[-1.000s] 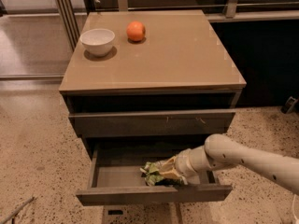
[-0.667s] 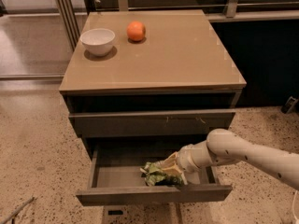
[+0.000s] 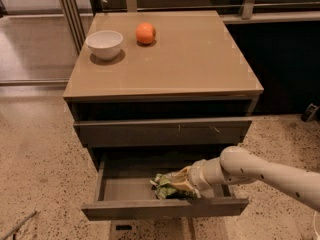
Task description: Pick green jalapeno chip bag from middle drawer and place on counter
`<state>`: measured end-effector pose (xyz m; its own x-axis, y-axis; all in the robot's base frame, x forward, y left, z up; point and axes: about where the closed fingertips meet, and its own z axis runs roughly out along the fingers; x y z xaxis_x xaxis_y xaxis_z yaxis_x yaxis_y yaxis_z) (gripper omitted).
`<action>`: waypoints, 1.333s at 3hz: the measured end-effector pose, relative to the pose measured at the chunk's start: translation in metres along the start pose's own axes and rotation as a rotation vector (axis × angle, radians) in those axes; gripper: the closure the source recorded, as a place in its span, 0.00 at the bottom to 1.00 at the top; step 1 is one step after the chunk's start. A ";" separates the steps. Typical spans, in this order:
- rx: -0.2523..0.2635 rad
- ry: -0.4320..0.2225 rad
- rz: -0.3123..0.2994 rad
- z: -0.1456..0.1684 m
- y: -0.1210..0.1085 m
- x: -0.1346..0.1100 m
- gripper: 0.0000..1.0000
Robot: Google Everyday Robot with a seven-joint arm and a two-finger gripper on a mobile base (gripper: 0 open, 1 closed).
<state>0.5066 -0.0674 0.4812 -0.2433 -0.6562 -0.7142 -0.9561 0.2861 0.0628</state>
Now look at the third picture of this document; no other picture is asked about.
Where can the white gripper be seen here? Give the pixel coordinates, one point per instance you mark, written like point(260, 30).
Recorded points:
point(197, 173)

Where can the green jalapeno chip bag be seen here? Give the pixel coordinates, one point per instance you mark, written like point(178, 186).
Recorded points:
point(163, 188)

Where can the drawer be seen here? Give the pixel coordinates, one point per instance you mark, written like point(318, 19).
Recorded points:
point(171, 132)
point(124, 191)

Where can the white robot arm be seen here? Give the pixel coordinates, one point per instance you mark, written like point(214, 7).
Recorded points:
point(236, 165)

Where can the grey drawer cabinet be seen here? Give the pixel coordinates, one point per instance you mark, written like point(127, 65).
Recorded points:
point(193, 69)

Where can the dark object on floor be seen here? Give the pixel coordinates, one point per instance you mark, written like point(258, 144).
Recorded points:
point(310, 112)

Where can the orange fruit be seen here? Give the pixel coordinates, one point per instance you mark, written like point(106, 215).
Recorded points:
point(145, 33)

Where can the white ceramic bowl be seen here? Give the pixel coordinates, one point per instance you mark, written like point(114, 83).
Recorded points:
point(105, 45)

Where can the metal rod on floor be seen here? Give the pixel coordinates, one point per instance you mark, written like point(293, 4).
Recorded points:
point(15, 229)

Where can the metal shelf frame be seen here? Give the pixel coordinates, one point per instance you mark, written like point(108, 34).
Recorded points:
point(232, 11)

